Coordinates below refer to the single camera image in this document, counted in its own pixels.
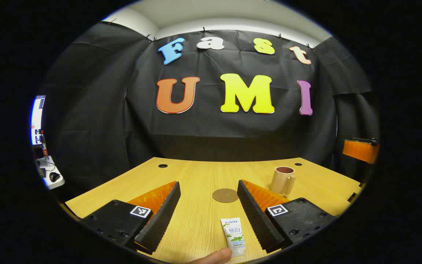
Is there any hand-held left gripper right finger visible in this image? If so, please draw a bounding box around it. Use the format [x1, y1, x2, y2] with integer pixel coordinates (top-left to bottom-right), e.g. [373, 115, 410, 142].
[237, 179, 338, 254]

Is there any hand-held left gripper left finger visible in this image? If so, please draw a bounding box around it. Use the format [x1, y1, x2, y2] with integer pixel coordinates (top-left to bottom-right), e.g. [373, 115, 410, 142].
[81, 180, 181, 256]

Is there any white toothpaste tube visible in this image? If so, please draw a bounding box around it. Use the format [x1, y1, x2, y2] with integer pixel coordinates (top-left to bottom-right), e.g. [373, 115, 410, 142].
[220, 217, 246, 258]

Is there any brown round coaster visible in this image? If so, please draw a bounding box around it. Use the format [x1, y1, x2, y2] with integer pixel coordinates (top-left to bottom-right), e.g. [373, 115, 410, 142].
[212, 188, 239, 204]

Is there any beige cup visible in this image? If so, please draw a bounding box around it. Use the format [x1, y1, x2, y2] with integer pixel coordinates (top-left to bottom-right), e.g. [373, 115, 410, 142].
[270, 166, 296, 197]

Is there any wooden desktop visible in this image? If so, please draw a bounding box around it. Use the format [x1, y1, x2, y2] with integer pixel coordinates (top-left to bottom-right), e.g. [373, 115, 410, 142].
[64, 157, 365, 264]

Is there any black backdrop cloth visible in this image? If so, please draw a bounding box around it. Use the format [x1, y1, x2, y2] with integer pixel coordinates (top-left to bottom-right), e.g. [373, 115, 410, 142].
[37, 21, 380, 191]

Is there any black desk clamp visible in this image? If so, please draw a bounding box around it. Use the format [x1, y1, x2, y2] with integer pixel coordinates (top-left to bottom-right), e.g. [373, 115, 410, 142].
[347, 181, 365, 203]

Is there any white side table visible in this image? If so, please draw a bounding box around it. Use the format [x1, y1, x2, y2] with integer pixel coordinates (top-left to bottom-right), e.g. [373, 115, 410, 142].
[35, 156, 65, 190]

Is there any computer monitor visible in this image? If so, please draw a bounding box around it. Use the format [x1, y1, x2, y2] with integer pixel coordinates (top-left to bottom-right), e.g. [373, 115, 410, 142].
[30, 95, 47, 147]

